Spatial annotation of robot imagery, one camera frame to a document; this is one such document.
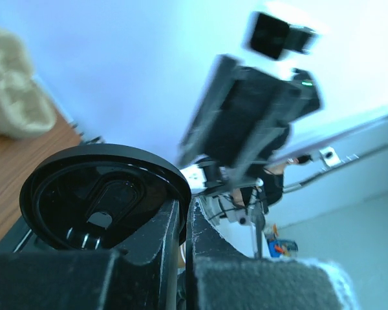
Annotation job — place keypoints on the cardboard cup carrier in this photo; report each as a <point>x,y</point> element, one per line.
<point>26,111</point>

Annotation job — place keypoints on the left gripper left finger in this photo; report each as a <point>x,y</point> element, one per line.
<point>140,273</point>

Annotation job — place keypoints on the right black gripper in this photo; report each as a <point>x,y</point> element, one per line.
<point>243,110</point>

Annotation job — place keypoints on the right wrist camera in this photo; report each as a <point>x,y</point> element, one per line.
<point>272,37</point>

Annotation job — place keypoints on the black coffee cup lid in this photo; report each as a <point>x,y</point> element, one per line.
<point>95,196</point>

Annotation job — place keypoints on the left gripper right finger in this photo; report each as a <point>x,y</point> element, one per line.
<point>220,277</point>

